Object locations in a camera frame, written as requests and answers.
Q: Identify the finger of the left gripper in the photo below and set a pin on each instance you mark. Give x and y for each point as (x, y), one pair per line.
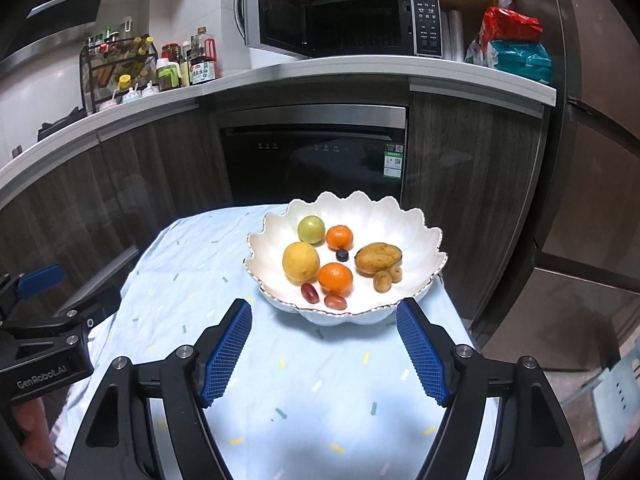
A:
(77, 320)
(25, 286)

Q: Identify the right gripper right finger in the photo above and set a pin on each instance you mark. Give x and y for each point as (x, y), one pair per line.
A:
(532, 439)

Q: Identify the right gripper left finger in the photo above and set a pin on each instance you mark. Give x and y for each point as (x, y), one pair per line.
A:
(115, 439)

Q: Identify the brown longan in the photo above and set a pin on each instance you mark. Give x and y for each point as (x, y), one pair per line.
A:
(382, 282)
(395, 273)

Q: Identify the yellow lemon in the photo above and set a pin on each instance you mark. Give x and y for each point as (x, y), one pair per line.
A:
(300, 262)

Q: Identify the red grape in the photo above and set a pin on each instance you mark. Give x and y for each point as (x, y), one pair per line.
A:
(309, 293)
(335, 302)

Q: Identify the yellow brown mango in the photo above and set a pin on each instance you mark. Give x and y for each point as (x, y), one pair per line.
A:
(377, 257)

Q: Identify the green apple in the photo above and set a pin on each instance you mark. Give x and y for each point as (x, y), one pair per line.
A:
(311, 230)

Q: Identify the large orange mandarin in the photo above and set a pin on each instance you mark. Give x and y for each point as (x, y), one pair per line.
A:
(335, 278)

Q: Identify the blueberry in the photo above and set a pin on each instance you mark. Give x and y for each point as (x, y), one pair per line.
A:
(342, 255)

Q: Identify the small orange mandarin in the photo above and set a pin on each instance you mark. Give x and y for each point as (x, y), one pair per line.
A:
(339, 237)

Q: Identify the left hand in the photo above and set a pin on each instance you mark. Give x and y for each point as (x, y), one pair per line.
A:
(31, 418)

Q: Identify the light blue kids chair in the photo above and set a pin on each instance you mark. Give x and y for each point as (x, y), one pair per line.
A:
(615, 397)

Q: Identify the stainless refrigerator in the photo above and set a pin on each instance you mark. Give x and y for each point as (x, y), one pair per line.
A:
(570, 296)

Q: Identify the light blue tablecloth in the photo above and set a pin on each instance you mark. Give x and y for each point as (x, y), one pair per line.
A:
(303, 402)

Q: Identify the black built-in dishwasher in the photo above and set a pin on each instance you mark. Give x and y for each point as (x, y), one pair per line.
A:
(275, 154)

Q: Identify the white scalloped bowl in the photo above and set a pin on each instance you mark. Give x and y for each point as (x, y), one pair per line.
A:
(371, 221)

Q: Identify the green lid jar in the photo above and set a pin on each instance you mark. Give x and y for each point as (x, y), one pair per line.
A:
(167, 74)

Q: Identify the soy sauce bottle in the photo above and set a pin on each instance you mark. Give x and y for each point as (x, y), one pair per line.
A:
(203, 57)

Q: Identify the black silver microwave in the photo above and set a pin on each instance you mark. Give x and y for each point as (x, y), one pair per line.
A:
(321, 28)

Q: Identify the white countertop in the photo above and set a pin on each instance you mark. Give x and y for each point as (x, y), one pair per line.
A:
(427, 75)

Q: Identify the red snack bag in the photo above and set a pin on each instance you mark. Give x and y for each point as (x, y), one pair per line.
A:
(505, 24)

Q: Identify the black wire spice rack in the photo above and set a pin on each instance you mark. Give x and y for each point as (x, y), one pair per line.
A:
(109, 69)

